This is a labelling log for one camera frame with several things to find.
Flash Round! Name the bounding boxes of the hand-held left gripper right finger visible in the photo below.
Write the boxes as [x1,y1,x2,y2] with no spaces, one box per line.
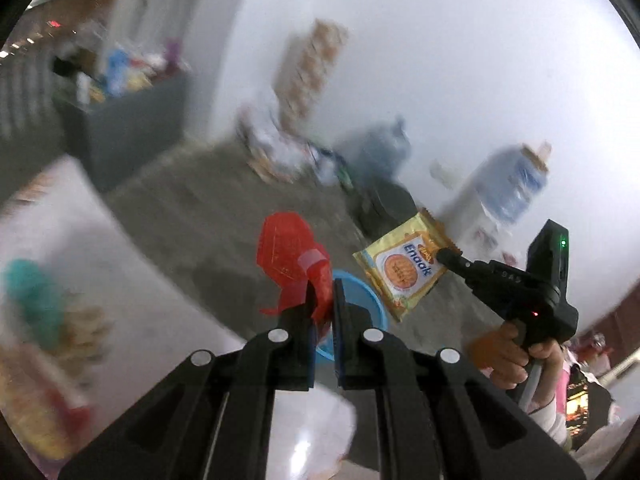
[332,277,586,480]

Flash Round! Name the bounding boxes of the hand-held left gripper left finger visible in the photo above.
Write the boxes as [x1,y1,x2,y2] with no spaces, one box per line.
[59,280,321,480]

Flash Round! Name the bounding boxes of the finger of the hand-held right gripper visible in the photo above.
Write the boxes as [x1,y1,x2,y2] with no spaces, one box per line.
[436,247,483,286]

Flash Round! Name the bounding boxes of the blue plastic basket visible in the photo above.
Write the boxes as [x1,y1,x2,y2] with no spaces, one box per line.
[315,269,388,363]

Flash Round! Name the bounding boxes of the yellow snack packet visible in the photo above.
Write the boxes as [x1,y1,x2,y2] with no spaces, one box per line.
[352,208,461,323]

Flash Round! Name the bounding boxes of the red plastic wrapper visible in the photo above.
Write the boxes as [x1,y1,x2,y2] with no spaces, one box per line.
[256,211,335,323]

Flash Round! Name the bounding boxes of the person's right forearm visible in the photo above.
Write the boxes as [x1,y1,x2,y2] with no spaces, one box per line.
[520,355,573,448]

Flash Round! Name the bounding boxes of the person's right hand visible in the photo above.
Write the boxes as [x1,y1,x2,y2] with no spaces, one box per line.
[487,320,566,391]

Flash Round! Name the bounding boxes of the black round appliance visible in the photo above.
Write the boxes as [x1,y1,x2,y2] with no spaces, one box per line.
[350,177,418,241]

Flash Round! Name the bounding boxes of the large blue water jug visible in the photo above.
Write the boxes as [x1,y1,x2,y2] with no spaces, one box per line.
[335,117,413,181]

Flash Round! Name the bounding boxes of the pile of printed papers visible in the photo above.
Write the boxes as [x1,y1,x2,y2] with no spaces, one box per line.
[245,135,311,181]

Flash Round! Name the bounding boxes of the white plastic bag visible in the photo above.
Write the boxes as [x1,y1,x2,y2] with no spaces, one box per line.
[237,105,281,146]

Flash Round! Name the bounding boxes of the tall patterned box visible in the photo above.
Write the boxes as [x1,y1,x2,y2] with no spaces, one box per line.
[272,19,348,126]

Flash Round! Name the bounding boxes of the grey cabinet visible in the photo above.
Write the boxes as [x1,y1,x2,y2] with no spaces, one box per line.
[60,67,193,193]

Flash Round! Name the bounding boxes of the blue detergent bottle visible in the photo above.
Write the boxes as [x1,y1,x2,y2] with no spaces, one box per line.
[102,50,128,96]

